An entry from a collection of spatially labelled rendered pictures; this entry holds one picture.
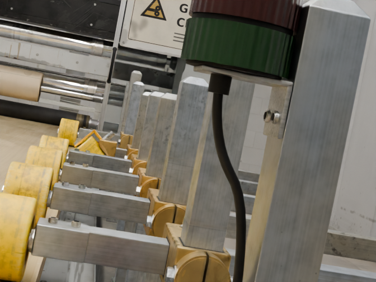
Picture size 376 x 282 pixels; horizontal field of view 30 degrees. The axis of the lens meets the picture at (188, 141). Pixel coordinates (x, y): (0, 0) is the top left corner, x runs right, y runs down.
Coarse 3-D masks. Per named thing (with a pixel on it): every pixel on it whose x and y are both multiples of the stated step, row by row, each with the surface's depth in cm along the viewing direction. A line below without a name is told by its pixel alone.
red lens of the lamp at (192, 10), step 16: (192, 0) 38; (208, 0) 36; (224, 0) 36; (240, 0) 35; (256, 0) 35; (272, 0) 36; (288, 0) 36; (240, 16) 35; (256, 16) 35; (272, 16) 36; (288, 16) 36
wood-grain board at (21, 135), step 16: (0, 128) 230; (16, 128) 242; (32, 128) 256; (48, 128) 271; (0, 144) 182; (16, 144) 189; (32, 144) 197; (0, 160) 151; (16, 160) 156; (0, 176) 128; (48, 208) 106; (32, 256) 76; (32, 272) 70
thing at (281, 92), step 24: (264, 24) 36; (216, 72) 37; (240, 72) 37; (216, 96) 38; (288, 96) 37; (216, 120) 38; (264, 120) 40; (216, 144) 38; (240, 192) 39; (240, 216) 39; (240, 240) 39; (240, 264) 39
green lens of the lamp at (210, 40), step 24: (192, 24) 37; (216, 24) 36; (240, 24) 35; (192, 48) 37; (216, 48) 36; (240, 48) 35; (264, 48) 36; (288, 48) 37; (264, 72) 36; (288, 72) 38
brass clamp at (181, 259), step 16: (176, 224) 73; (176, 240) 65; (176, 256) 62; (192, 256) 61; (208, 256) 61; (224, 256) 62; (176, 272) 60; (192, 272) 60; (208, 272) 60; (224, 272) 60
